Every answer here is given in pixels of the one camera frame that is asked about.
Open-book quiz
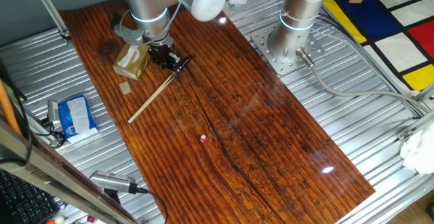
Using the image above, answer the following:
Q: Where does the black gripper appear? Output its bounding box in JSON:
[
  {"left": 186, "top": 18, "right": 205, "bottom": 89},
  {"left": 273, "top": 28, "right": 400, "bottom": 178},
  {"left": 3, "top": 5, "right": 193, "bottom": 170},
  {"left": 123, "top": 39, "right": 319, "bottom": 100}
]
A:
[{"left": 148, "top": 43, "right": 183, "bottom": 73}]

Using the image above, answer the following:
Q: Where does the wooden pool cue black butt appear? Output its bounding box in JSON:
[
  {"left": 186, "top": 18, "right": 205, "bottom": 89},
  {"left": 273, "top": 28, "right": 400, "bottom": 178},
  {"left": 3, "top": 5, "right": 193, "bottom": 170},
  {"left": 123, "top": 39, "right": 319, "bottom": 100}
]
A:
[{"left": 127, "top": 56, "right": 193, "bottom": 124}]

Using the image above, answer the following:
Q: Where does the gold tissue pack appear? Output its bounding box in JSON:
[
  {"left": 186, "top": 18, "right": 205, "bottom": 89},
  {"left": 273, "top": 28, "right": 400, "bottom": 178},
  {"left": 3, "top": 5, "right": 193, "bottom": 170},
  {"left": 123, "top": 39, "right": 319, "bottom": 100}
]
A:
[{"left": 112, "top": 42, "right": 152, "bottom": 81}]

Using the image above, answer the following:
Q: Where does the small wooden cube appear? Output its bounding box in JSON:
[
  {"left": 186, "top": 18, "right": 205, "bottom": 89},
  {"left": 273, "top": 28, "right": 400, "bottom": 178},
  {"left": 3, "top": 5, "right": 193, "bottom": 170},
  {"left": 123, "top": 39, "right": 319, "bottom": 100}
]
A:
[{"left": 119, "top": 81, "right": 132, "bottom": 96}]

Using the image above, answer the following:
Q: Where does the blue tissue box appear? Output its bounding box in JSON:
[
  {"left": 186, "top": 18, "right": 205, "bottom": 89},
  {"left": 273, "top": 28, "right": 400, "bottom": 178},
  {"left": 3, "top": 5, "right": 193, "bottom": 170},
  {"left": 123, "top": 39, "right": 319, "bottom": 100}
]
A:
[{"left": 57, "top": 94, "right": 100, "bottom": 144}]

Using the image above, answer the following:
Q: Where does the small silver device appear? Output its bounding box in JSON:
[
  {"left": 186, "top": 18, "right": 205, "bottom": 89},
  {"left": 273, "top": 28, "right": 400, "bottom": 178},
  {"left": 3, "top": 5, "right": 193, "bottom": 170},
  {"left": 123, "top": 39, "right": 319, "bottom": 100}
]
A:
[{"left": 46, "top": 99, "right": 62, "bottom": 123}]

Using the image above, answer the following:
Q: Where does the orange pole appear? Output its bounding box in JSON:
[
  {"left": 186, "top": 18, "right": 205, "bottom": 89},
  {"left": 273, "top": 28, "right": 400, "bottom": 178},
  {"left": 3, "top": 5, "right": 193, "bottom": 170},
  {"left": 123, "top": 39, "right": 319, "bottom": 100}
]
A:
[{"left": 0, "top": 79, "right": 23, "bottom": 136}]

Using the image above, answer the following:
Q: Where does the black keyboard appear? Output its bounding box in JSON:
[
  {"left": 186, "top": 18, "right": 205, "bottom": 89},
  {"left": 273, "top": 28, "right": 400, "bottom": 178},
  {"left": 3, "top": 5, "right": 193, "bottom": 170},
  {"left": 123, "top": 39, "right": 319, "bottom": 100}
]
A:
[{"left": 0, "top": 168, "right": 60, "bottom": 224}]

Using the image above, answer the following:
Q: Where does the colourful block pattern mat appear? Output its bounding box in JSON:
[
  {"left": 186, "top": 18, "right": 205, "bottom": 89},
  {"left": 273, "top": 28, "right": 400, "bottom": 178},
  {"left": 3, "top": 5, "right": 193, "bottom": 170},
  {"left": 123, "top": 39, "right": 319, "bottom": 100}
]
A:
[{"left": 321, "top": 0, "right": 434, "bottom": 92}]

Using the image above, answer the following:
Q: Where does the white crumpled cloth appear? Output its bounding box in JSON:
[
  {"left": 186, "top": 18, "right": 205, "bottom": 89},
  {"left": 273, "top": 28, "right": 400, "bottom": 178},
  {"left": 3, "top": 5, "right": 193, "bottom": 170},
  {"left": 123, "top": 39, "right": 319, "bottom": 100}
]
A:
[{"left": 399, "top": 122, "right": 434, "bottom": 176}]

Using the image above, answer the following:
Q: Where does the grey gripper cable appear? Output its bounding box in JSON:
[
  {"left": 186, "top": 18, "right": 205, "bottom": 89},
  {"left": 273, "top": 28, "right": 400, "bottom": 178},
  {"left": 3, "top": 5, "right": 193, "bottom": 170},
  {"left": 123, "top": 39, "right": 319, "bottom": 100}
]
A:
[{"left": 142, "top": 0, "right": 188, "bottom": 45}]

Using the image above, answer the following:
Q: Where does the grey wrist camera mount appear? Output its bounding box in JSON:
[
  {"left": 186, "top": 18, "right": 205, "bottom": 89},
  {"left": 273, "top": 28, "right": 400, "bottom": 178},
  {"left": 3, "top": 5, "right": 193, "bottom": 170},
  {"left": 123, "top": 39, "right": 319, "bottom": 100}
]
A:
[{"left": 113, "top": 25, "right": 146, "bottom": 47}]

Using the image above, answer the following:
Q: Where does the black cable wrap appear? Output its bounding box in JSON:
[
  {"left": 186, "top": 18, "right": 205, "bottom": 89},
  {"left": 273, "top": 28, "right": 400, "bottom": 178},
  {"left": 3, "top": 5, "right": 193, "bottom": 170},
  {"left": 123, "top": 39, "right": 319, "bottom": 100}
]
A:
[{"left": 110, "top": 10, "right": 125, "bottom": 31}]

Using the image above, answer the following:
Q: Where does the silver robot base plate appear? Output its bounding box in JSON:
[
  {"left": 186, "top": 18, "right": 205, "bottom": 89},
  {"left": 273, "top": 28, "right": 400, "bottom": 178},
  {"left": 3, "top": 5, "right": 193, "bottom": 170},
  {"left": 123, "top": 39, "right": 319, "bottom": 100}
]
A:
[{"left": 250, "top": 22, "right": 326, "bottom": 75}]

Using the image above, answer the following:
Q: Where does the silver ribbed camera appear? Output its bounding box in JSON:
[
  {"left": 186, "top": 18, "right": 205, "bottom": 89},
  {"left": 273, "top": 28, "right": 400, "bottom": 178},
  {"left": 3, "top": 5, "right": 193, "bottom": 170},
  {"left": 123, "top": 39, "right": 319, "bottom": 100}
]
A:
[{"left": 88, "top": 170, "right": 138, "bottom": 195}]

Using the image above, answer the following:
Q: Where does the grey metal frame post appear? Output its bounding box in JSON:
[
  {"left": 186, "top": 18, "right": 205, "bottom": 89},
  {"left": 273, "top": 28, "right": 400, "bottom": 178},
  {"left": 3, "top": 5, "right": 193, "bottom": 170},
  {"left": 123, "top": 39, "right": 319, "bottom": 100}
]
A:
[{"left": 28, "top": 0, "right": 72, "bottom": 43}]

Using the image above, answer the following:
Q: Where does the black camera stand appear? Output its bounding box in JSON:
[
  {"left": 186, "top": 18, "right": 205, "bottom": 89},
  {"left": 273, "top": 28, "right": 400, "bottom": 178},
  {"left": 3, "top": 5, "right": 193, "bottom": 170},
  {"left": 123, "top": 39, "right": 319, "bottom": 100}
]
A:
[{"left": 103, "top": 188, "right": 122, "bottom": 206}]

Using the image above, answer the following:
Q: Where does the black camera cable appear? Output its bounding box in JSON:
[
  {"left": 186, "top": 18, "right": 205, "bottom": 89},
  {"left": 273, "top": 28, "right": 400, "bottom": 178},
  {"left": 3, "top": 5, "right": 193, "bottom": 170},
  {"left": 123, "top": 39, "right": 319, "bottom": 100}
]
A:
[{"left": 134, "top": 187, "right": 170, "bottom": 224}]

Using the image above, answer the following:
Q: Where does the black hanging cable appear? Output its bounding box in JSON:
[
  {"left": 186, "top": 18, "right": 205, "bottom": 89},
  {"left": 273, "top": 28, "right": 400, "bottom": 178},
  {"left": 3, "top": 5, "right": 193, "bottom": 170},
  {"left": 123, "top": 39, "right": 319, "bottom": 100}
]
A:
[{"left": 0, "top": 59, "right": 33, "bottom": 166}]

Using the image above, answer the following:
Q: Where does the silver metal frame beam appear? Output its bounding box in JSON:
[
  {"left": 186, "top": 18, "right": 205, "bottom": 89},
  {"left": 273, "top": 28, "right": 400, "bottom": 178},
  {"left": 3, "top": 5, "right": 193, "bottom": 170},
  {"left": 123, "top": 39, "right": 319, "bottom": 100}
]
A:
[{"left": 0, "top": 117, "right": 140, "bottom": 224}]

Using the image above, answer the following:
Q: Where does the thick grey robot cable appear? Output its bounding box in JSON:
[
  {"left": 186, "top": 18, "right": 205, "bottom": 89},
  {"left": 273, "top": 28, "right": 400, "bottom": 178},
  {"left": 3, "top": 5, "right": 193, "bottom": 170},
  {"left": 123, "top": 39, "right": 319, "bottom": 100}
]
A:
[{"left": 295, "top": 47, "right": 433, "bottom": 115}]

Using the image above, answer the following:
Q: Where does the metal corner bracket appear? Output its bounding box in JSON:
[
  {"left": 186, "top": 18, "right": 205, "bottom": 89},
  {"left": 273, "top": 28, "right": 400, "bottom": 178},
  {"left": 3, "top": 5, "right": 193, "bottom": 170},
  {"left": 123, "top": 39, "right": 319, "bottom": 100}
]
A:
[{"left": 396, "top": 127, "right": 414, "bottom": 142}]

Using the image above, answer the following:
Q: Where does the aluminium frame rail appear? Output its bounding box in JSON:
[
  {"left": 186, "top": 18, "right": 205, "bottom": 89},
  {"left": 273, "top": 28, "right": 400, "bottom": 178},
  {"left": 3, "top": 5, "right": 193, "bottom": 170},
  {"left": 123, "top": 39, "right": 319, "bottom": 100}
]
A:
[
  {"left": 396, "top": 110, "right": 434, "bottom": 142},
  {"left": 406, "top": 81, "right": 434, "bottom": 103}
]

